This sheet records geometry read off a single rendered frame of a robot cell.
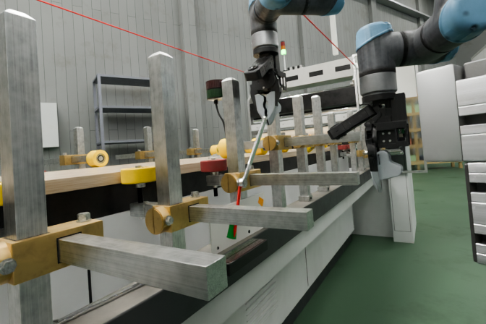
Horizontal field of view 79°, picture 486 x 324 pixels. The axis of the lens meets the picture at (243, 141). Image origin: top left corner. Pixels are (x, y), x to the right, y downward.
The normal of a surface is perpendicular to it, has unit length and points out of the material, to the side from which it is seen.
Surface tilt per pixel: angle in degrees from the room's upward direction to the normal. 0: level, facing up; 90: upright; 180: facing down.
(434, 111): 90
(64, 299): 90
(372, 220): 90
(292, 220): 90
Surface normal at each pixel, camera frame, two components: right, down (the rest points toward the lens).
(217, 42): 0.57, -0.07
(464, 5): -0.13, -0.01
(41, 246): 0.84, -0.08
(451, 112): -0.82, 0.04
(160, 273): -0.53, 0.02
